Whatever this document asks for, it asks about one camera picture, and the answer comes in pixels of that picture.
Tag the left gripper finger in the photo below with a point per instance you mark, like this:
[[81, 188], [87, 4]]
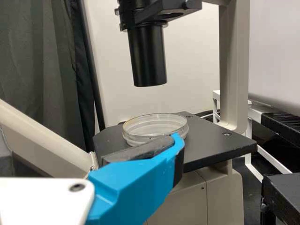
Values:
[[131, 187]]

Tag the petri dish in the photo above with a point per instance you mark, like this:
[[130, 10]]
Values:
[[152, 126]]

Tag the black platform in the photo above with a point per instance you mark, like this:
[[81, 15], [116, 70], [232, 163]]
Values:
[[281, 124], [283, 194]]

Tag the cream microscope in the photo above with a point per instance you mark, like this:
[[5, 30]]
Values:
[[232, 70]]

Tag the white box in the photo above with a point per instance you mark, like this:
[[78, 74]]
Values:
[[276, 103]]

